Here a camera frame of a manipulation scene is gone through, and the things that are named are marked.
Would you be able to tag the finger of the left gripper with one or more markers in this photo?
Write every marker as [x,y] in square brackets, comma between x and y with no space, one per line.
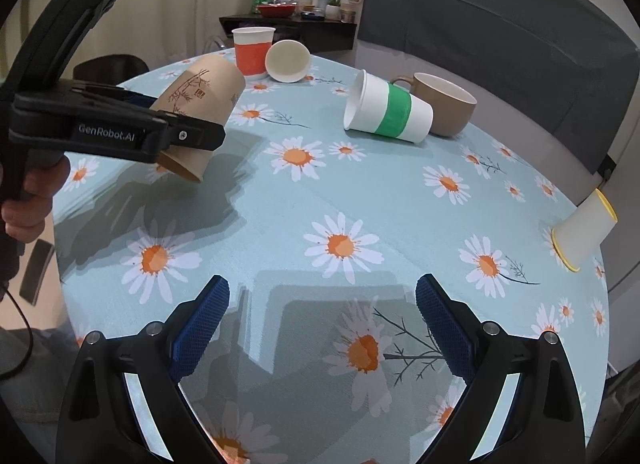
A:
[191,132]
[117,93]

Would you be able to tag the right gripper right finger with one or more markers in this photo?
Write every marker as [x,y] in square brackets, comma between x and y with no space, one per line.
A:
[544,423]

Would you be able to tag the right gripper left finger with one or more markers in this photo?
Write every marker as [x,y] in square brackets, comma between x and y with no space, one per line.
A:
[97,422]

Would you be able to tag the brown kraft paper cup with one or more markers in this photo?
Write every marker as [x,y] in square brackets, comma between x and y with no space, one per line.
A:
[208,89]

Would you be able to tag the white cup red sleeve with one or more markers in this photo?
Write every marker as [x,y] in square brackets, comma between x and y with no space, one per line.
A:
[251,45]

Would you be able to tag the plain white paper cup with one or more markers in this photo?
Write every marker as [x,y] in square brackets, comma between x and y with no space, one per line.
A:
[288,61]

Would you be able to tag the white cup green band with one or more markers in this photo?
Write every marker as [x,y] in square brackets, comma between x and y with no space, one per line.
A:
[380,108]

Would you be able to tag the white cup yellow rim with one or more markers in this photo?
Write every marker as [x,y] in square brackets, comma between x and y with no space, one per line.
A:
[581,233]

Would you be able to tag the person's left hand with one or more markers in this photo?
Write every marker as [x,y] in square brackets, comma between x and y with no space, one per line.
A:
[25,219]

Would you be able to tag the clear acrylic chair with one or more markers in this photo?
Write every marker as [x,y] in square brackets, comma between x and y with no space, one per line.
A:
[216,43]

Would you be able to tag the black phone on floor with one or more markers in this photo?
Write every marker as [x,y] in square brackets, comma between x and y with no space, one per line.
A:
[36,269]

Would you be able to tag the red bowl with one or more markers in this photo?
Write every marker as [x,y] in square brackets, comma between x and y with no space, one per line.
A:
[276,11]

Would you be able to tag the small potted plant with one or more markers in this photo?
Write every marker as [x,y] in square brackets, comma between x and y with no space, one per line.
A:
[332,12]

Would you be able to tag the daisy print blue tablecloth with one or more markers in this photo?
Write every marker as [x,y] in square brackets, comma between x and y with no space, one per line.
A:
[322,234]

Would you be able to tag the brown ceramic mug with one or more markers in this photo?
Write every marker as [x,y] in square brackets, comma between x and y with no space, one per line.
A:
[452,105]

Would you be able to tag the dark grey cloth cover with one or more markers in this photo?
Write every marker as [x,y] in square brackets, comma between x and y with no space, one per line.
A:
[563,63]

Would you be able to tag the black wall shelf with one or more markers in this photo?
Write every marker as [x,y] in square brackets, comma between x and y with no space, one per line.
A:
[318,36]

